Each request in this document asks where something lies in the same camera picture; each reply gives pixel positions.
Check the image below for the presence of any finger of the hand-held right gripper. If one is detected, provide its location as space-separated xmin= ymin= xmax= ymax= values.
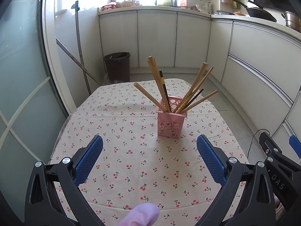
xmin=259 ymin=131 xmax=283 ymax=163
xmin=289 ymin=135 xmax=301 ymax=158

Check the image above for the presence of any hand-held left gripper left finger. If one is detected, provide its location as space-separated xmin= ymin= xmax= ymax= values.
xmin=24 ymin=134 xmax=104 ymax=226

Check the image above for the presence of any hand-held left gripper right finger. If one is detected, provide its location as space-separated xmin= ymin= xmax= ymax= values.
xmin=196 ymin=134 xmax=276 ymax=226

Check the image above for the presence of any pink perforated utensil holder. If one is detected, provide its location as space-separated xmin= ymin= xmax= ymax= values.
xmin=156 ymin=96 xmax=188 ymax=139

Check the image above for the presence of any plain dark chopstick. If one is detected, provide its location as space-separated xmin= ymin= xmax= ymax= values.
xmin=185 ymin=89 xmax=204 ymax=107

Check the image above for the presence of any dark chopstick with gold band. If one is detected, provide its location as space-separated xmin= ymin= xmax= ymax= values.
xmin=159 ymin=70 xmax=172 ymax=112

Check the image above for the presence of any bundle of wooden chopsticks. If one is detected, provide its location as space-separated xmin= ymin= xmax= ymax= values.
xmin=133 ymin=56 xmax=219 ymax=114

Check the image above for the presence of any person's right hand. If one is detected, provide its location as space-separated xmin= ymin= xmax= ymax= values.
xmin=274 ymin=194 xmax=283 ymax=215

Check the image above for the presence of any person's left hand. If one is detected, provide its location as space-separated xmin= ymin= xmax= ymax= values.
xmin=118 ymin=202 xmax=161 ymax=226

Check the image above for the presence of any cherry print tablecloth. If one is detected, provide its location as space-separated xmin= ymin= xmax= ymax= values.
xmin=47 ymin=78 xmax=250 ymax=226

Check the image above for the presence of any white cabinet with drawers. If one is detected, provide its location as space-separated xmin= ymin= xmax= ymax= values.
xmin=207 ymin=20 xmax=301 ymax=137

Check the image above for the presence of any brown wicker trash bin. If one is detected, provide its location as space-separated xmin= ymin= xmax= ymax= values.
xmin=103 ymin=52 xmax=131 ymax=84

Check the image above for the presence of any frosted glass sliding door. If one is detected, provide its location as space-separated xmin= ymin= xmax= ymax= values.
xmin=0 ymin=0 xmax=71 ymax=217

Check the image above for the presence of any grey metal pole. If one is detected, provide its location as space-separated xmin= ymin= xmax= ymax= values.
xmin=55 ymin=37 xmax=104 ymax=86

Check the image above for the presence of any steel cooking pot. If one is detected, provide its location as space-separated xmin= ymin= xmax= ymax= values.
xmin=281 ymin=11 xmax=301 ymax=32

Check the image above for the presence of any black wok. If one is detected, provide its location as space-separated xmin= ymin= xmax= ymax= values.
xmin=229 ymin=0 xmax=277 ymax=23

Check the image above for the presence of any white cabinet with doors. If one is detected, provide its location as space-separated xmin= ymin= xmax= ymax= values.
xmin=98 ymin=11 xmax=212 ymax=69

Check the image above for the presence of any woven wicker basket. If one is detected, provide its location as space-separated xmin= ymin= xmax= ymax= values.
xmin=115 ymin=1 xmax=140 ymax=8

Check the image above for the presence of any black cable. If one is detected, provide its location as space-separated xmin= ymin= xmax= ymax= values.
xmin=246 ymin=129 xmax=269 ymax=161

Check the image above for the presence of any mop handle with black clip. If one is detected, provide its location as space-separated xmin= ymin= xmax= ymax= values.
xmin=71 ymin=1 xmax=92 ymax=95

